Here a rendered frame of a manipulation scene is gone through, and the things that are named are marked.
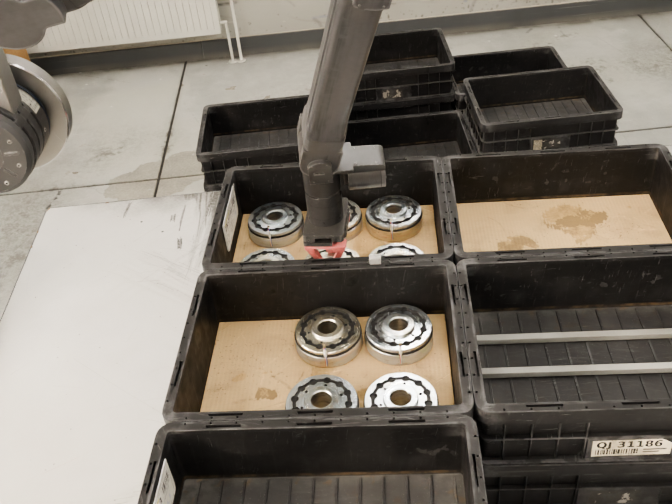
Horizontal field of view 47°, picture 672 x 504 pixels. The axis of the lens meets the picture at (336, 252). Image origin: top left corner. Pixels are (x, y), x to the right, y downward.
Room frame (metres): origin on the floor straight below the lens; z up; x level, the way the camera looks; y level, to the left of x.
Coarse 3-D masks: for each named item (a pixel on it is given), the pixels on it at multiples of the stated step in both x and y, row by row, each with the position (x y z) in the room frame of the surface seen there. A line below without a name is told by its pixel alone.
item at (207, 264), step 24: (240, 168) 1.23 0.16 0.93; (264, 168) 1.22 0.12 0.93; (288, 168) 1.21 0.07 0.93; (216, 216) 1.08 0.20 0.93; (216, 240) 1.02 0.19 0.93; (216, 264) 0.95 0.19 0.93; (240, 264) 0.95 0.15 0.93; (264, 264) 0.94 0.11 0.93; (288, 264) 0.93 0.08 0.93; (312, 264) 0.92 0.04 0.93
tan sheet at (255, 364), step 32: (288, 320) 0.91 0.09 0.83; (224, 352) 0.85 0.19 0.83; (256, 352) 0.85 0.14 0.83; (288, 352) 0.84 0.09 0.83; (448, 352) 0.80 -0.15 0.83; (224, 384) 0.79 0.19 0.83; (256, 384) 0.78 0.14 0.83; (288, 384) 0.77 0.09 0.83; (352, 384) 0.76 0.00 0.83; (448, 384) 0.74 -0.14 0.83
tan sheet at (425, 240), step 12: (432, 216) 1.15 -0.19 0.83; (240, 228) 1.18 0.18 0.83; (432, 228) 1.11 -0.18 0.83; (240, 240) 1.14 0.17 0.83; (300, 240) 1.12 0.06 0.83; (360, 240) 1.10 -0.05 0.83; (372, 240) 1.09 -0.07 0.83; (408, 240) 1.08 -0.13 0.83; (420, 240) 1.08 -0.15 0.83; (432, 240) 1.08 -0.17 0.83; (240, 252) 1.10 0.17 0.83; (288, 252) 1.09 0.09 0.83; (300, 252) 1.08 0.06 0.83; (360, 252) 1.06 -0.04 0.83; (432, 252) 1.04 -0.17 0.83
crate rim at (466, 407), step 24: (336, 264) 0.92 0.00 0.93; (360, 264) 0.91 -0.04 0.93; (384, 264) 0.90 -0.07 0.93; (408, 264) 0.90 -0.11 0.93; (432, 264) 0.89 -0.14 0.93; (456, 288) 0.83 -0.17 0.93; (192, 312) 0.84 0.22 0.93; (456, 312) 0.78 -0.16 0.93; (192, 336) 0.80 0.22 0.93; (456, 336) 0.74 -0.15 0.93; (168, 408) 0.66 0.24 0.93; (336, 408) 0.63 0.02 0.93; (360, 408) 0.63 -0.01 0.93; (384, 408) 0.63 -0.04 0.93; (408, 408) 0.62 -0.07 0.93; (432, 408) 0.62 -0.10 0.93; (456, 408) 0.61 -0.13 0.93
